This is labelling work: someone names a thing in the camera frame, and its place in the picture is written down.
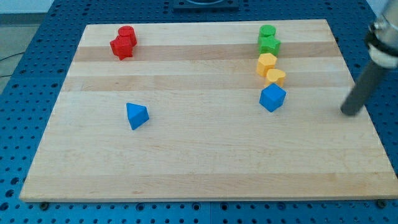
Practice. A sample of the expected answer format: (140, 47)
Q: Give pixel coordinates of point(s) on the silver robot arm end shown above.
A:
(382, 37)

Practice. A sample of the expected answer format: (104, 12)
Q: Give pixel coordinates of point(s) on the blue triangle block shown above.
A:
(136, 115)

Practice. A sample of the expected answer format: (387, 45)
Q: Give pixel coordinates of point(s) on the blue cube block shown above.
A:
(272, 97)

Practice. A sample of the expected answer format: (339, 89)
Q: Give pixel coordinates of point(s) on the wooden board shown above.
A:
(207, 137)

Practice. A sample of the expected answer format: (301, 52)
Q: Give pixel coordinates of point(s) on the yellow heart block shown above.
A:
(275, 76)

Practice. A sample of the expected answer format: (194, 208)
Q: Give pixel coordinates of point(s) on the yellow hexagon block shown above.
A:
(265, 62)

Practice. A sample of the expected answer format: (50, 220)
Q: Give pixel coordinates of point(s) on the green star block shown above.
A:
(269, 45)

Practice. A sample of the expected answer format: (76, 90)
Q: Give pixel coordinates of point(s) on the red star block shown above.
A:
(121, 47)

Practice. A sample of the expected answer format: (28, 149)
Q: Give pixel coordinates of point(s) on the red cylinder block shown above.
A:
(128, 32)

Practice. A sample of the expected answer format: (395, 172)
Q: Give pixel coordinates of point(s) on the green cylinder block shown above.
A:
(267, 31)

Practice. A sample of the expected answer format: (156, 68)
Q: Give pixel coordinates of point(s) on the grey pusher rod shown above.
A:
(364, 87)

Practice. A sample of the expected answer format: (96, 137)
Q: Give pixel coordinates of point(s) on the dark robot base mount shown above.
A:
(204, 5)

